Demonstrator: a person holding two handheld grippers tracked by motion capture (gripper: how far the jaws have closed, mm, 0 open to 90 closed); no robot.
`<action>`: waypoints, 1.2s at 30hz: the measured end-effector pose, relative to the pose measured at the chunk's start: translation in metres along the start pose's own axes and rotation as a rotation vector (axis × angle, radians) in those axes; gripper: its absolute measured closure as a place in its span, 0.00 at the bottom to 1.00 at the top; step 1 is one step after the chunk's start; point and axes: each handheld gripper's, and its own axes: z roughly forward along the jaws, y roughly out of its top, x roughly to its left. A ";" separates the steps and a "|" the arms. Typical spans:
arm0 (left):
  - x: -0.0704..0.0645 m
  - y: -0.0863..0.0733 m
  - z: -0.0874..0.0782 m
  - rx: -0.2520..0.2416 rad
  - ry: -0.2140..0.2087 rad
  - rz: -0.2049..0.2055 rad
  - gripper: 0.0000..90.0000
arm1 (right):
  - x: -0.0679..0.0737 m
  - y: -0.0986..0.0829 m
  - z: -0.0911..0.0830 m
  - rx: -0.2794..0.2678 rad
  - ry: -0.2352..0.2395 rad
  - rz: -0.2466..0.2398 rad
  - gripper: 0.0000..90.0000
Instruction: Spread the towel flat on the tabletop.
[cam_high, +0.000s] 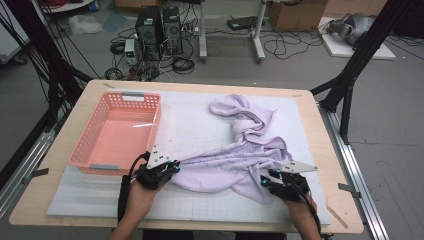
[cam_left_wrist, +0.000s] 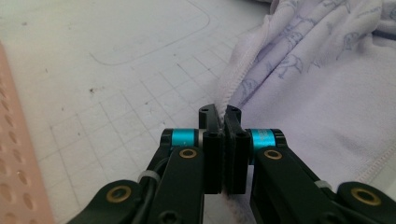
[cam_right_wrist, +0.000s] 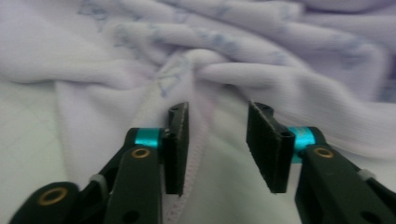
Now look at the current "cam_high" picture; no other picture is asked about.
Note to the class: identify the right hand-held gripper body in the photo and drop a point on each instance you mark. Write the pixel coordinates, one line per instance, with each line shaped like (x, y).
(290, 188)

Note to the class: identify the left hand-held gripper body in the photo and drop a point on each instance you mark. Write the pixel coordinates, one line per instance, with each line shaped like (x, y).
(155, 176)

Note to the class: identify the lilac patterned towel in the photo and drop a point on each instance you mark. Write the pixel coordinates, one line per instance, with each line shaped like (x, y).
(233, 166)

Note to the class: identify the pink plastic basket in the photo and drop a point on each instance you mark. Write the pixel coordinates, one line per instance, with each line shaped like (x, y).
(116, 143)

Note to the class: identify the person's right hand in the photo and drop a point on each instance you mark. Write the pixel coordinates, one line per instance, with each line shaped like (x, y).
(300, 210)

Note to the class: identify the person's left hand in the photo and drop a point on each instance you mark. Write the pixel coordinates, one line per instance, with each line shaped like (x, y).
(140, 200)

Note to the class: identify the white foam mat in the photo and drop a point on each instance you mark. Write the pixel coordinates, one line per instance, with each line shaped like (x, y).
(186, 116)

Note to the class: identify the white power supply unit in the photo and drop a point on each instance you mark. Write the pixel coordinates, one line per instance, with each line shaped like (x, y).
(130, 50)

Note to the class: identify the black computer tower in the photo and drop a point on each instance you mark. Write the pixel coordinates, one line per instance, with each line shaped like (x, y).
(148, 30)
(172, 31)

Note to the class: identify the white metal stand leg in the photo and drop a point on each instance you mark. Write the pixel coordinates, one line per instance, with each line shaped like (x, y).
(258, 36)
(202, 33)

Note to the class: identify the white floor board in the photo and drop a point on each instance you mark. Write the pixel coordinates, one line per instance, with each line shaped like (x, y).
(340, 50)

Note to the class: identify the teal floor sheet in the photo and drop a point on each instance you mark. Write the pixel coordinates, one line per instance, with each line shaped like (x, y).
(115, 21)

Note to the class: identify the black flat device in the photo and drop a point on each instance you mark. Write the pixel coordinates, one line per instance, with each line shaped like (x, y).
(241, 22)

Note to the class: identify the brown cardboard box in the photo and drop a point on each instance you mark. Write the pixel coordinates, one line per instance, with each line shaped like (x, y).
(296, 16)
(353, 6)

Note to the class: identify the clear plastic bag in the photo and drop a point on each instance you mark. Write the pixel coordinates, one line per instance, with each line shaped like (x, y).
(85, 25)

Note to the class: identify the grey rounded device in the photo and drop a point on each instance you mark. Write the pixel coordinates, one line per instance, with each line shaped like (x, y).
(355, 26)

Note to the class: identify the white round table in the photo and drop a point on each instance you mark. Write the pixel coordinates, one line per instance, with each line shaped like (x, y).
(66, 6)

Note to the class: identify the grey cabinet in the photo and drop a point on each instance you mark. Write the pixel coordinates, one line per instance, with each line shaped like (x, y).
(10, 36)

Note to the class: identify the grey metal bracket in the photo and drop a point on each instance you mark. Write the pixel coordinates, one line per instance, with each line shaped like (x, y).
(348, 189)
(40, 172)

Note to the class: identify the aluminium rail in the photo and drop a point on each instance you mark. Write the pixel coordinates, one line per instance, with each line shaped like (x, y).
(353, 166)
(26, 166)

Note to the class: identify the black frame strut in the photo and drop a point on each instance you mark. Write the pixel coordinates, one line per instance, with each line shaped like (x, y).
(50, 56)
(360, 56)

